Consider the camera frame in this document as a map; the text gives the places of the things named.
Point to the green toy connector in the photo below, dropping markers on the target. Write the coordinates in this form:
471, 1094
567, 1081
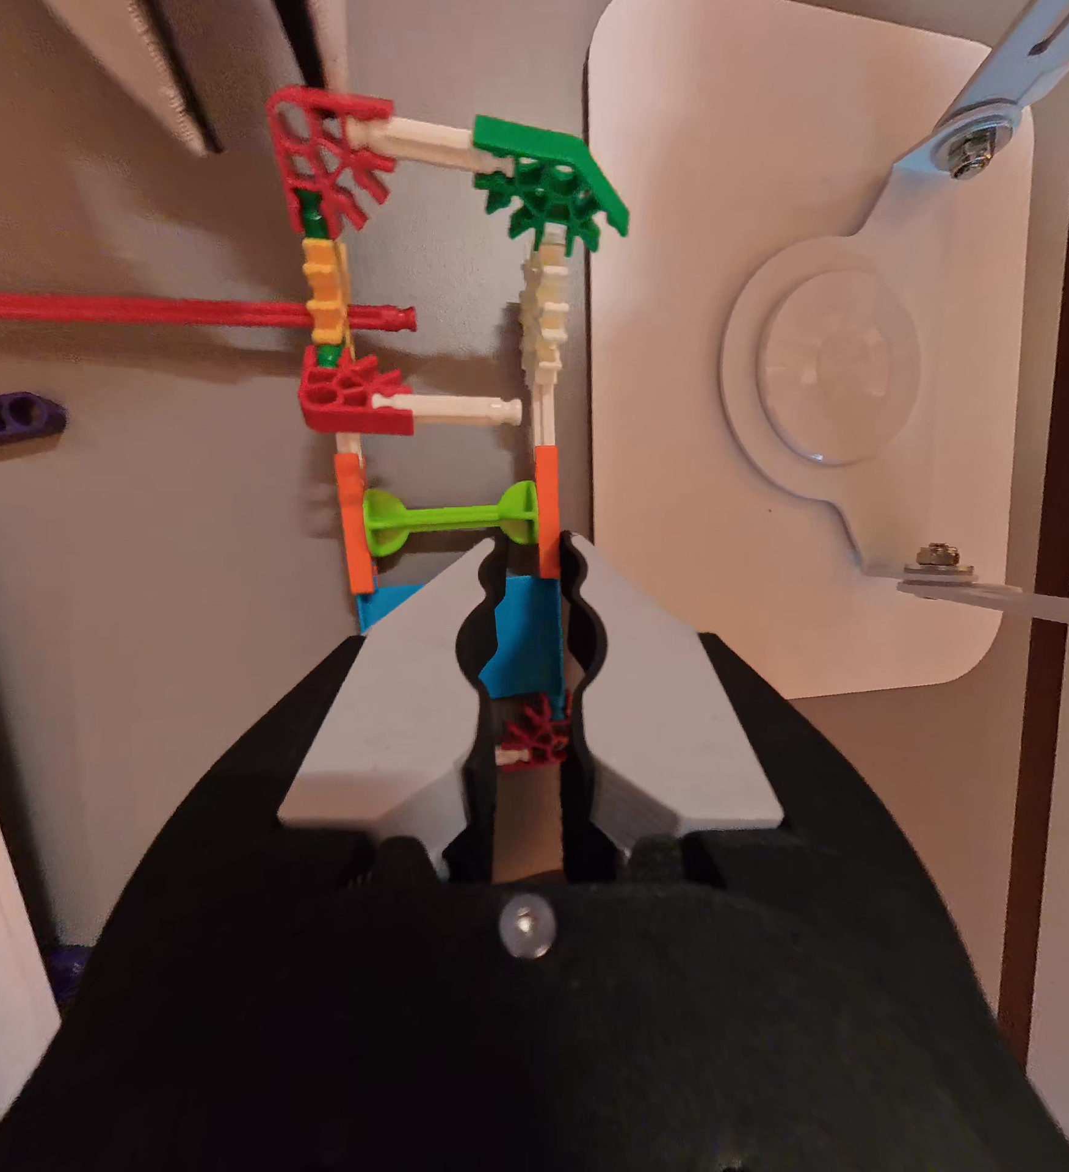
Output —
544, 146

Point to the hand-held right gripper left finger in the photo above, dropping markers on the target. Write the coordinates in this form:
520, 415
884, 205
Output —
378, 732

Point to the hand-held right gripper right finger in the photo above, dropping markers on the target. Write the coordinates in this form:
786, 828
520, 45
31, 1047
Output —
680, 732

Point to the colourful toy construction frame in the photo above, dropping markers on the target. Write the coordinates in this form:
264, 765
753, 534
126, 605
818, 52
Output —
448, 519

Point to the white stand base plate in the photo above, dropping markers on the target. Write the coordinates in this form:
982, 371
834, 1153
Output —
680, 275

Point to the purple toy connector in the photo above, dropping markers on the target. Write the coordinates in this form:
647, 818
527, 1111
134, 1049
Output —
65, 969

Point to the white instruction leaflet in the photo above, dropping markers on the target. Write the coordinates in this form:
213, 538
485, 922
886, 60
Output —
4, 1006

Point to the long red toy rod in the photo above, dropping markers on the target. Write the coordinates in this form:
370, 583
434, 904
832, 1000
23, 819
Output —
132, 308

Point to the blue rod cross toy assembly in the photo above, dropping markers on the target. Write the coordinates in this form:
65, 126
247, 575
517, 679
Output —
18, 416

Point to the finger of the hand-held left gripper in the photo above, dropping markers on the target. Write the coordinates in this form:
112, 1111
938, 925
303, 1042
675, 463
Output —
114, 35
333, 35

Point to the clear round disc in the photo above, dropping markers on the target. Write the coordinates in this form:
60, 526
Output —
837, 366

